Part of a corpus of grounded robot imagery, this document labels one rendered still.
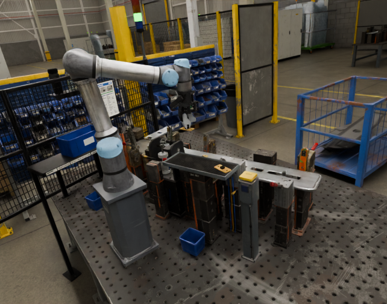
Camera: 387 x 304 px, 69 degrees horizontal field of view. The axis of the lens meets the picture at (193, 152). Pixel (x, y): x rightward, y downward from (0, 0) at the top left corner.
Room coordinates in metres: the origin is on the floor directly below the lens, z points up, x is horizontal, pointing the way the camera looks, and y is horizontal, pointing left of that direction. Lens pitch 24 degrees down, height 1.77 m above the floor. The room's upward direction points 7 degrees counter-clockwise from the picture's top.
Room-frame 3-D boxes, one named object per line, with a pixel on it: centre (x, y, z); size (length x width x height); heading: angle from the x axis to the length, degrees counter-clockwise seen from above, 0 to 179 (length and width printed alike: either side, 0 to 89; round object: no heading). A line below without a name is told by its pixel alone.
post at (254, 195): (1.08, -0.22, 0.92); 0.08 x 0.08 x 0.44; 51
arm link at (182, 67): (1.48, 0.01, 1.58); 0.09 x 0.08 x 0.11; 104
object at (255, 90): (4.71, -1.19, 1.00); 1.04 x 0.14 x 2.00; 124
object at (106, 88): (2.36, 0.68, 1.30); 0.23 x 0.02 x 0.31; 141
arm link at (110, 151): (1.25, 0.39, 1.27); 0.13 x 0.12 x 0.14; 14
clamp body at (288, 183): (1.15, -0.41, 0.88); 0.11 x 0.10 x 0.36; 141
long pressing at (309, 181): (1.64, -0.07, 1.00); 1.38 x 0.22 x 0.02; 51
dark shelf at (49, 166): (2.06, 0.77, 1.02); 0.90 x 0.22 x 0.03; 141
